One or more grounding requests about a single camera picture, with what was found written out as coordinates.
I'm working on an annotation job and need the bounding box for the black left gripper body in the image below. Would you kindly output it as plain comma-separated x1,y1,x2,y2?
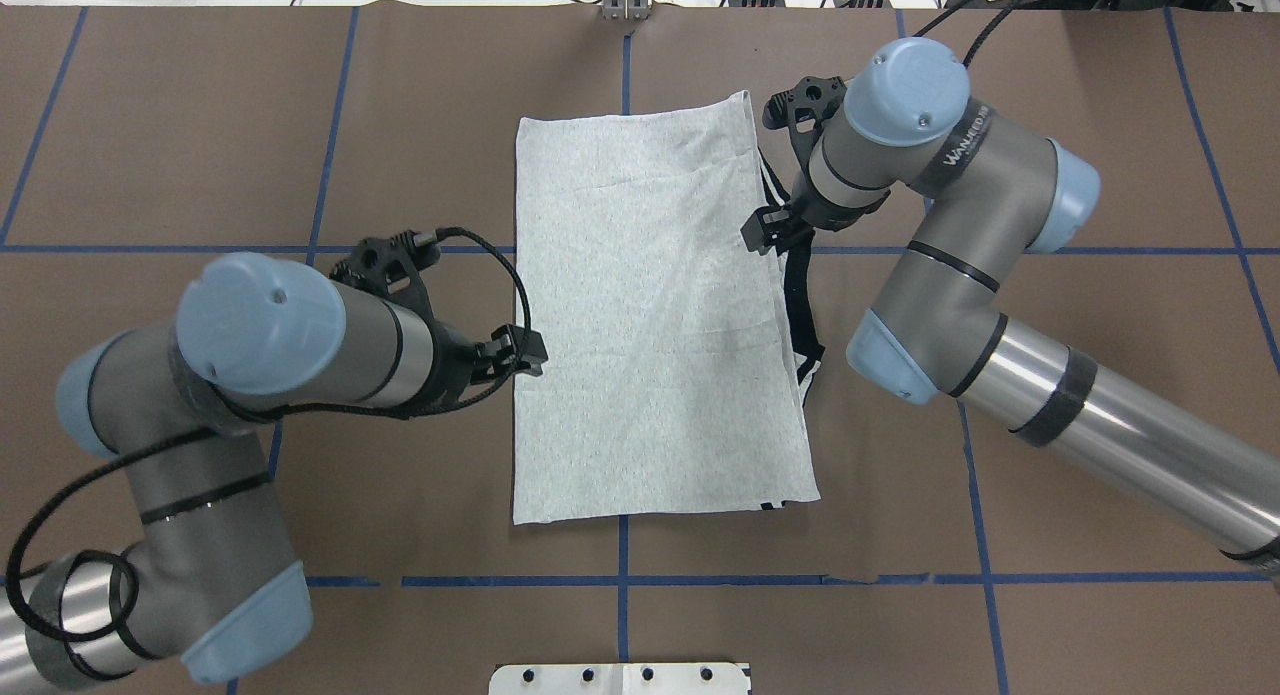
328,233,481,419

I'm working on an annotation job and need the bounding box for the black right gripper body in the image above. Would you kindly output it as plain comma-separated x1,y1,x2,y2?
764,76,881,238

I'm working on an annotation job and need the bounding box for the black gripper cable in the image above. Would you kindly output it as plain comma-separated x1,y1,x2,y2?
910,0,1051,70
5,227,531,644

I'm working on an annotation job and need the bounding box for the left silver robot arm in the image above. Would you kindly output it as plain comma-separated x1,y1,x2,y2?
3,227,547,694

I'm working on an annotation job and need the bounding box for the grey cartoon print t-shirt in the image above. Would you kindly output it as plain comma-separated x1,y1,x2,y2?
512,92,820,525

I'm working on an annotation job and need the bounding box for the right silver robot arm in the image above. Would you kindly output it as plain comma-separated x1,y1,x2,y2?
741,36,1277,582

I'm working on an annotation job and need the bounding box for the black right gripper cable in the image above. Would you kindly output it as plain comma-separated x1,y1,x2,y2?
910,0,1051,70

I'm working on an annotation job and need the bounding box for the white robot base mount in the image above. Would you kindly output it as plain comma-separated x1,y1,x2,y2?
488,662,753,694

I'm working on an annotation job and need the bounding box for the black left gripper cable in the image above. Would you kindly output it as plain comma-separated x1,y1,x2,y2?
5,227,531,644

